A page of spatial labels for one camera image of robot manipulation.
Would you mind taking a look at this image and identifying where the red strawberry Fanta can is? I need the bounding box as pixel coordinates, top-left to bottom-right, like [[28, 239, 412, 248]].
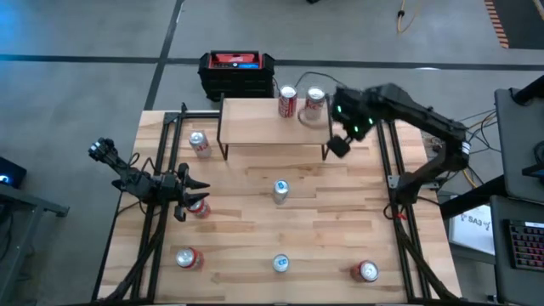
[[186, 197, 213, 220], [175, 246, 205, 271]]

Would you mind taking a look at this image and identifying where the blue silver Red Bull can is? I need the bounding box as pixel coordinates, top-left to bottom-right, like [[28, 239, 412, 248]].
[[272, 178, 291, 206], [272, 253, 292, 274]]

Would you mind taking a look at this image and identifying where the silver Diet Coke can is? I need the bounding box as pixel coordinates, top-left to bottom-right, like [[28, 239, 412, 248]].
[[303, 86, 327, 122], [188, 130, 213, 160]]

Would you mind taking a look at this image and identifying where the grey metal table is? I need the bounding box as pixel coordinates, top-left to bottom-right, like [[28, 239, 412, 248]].
[[0, 182, 71, 306]]

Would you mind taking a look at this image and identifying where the grey computer desk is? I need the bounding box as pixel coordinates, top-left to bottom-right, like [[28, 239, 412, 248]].
[[488, 194, 544, 306]]

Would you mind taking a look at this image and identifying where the black table beam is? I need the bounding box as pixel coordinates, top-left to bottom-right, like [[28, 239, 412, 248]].
[[439, 173, 507, 218]]

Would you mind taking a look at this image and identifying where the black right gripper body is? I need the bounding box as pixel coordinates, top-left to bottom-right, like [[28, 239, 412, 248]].
[[326, 87, 377, 159]]

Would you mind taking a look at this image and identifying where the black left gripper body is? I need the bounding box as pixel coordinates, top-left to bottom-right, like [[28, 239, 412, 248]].
[[157, 162, 190, 223]]

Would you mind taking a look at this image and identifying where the yellow floor cable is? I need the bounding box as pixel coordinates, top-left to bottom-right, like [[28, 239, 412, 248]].
[[462, 166, 479, 190]]

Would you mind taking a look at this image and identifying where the black floor cable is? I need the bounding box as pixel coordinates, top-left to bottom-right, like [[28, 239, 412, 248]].
[[271, 70, 341, 97]]

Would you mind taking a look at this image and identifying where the red and black Coca-Cola can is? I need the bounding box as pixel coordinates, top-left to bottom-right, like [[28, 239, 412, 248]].
[[350, 259, 380, 284]]

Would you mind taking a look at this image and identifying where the black desk device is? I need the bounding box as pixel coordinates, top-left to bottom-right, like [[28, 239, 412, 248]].
[[521, 139, 544, 179]]

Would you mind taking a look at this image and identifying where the white SA3 sign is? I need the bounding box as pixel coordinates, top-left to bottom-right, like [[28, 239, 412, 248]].
[[448, 203, 496, 256]]

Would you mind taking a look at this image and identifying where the black mat with striped edge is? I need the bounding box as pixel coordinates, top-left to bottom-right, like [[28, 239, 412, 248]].
[[484, 0, 544, 50]]

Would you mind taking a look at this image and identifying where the black backlit keyboard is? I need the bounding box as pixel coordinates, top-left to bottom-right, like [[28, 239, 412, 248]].
[[504, 218, 544, 273]]

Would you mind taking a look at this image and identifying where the yellow extension cable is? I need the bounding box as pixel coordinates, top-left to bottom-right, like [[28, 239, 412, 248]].
[[395, 0, 422, 34]]

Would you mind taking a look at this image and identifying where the black aluminium table frame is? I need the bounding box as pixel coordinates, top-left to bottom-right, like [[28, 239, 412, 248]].
[[91, 101, 462, 304]]

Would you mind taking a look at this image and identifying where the black device with blue light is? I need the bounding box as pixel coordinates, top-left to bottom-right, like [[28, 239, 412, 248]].
[[0, 156, 28, 190]]

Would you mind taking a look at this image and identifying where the wooden shelf with black legs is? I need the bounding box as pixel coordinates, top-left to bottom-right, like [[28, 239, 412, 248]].
[[215, 93, 335, 162]]

